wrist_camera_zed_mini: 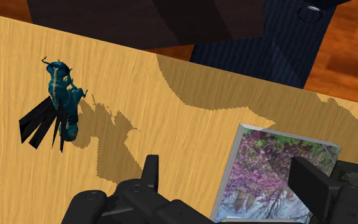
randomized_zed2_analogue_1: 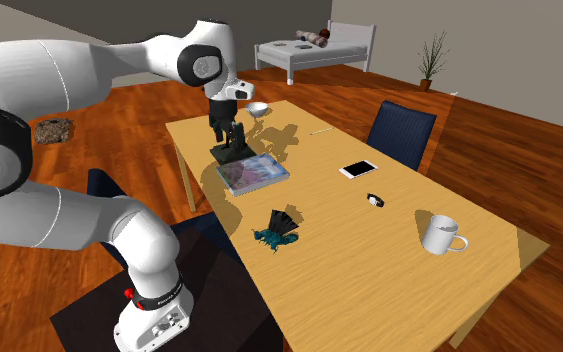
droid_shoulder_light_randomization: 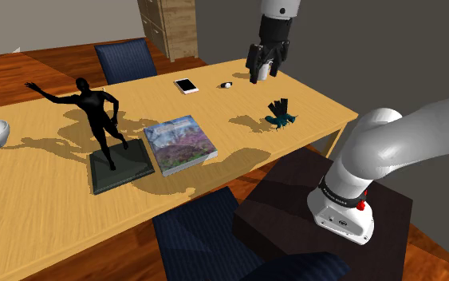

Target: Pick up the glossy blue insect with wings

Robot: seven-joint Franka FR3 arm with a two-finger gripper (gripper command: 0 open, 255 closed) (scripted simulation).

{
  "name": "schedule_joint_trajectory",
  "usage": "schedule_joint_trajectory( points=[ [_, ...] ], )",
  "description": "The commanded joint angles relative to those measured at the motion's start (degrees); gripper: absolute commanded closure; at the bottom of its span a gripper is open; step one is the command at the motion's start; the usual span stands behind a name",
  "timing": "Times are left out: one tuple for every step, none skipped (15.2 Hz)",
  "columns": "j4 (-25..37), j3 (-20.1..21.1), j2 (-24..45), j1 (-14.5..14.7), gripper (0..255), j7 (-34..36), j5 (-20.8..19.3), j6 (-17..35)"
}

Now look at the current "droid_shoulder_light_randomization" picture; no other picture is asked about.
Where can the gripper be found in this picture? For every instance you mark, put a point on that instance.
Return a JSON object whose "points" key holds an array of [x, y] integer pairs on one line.
{"points": [[274, 33]]}

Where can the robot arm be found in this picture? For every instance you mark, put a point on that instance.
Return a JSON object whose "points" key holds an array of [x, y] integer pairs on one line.
{"points": [[387, 148]]}

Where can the white cup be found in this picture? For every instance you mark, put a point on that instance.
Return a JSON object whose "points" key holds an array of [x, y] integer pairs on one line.
{"points": [[263, 73]]}

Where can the small black and white object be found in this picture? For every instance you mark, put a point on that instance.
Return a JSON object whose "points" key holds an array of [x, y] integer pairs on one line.
{"points": [[226, 85]]}

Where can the teal and black toy figure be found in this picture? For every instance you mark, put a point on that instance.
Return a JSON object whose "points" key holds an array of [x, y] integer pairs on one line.
{"points": [[281, 116]]}

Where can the white phone with black screen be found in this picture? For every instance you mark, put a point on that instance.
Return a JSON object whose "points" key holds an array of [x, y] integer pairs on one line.
{"points": [[186, 86]]}

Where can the wooden cabinet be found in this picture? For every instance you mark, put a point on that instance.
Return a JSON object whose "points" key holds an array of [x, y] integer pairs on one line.
{"points": [[177, 27]]}

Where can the book with landscape cover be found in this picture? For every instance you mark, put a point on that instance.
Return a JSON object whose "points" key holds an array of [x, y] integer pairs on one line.
{"points": [[179, 146]]}

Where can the dark blue chair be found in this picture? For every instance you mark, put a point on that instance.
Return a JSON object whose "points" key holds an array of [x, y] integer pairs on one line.
{"points": [[125, 62], [197, 237]]}

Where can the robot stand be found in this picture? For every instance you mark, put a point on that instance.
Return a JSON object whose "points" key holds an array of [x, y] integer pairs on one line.
{"points": [[282, 218]]}

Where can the black human figure statue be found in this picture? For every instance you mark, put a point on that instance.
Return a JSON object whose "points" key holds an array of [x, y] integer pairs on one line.
{"points": [[94, 113]]}

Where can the wooden table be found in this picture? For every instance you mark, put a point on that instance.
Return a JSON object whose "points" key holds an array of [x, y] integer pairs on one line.
{"points": [[45, 218]]}

